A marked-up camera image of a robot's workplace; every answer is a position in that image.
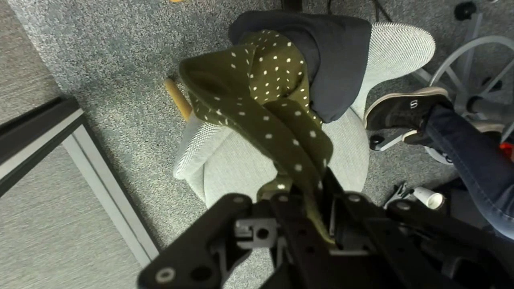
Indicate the dark grey cloth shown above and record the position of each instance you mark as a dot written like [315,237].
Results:
[334,58]

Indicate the white paper roll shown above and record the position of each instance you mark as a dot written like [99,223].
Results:
[427,197]

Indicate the blue jeans leg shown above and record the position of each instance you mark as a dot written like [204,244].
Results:
[475,165]

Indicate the light grey chair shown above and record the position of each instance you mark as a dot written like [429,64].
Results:
[385,53]

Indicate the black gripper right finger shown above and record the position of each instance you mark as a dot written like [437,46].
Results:
[406,250]

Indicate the dark sneaker shoe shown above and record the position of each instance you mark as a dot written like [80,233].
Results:
[401,112]

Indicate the wooden peg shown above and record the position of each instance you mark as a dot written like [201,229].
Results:
[178,99]

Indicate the black glass partition frame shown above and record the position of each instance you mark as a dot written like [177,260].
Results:
[48,128]

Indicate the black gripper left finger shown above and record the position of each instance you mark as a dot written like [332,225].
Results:
[234,245]

